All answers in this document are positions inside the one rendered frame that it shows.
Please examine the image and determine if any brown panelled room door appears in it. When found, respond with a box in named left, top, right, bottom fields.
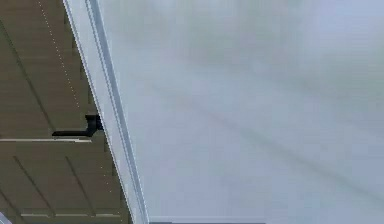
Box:
left=0, top=0, right=134, bottom=224

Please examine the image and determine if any black door handle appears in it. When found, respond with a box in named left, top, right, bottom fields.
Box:
left=51, top=114, right=104, bottom=138

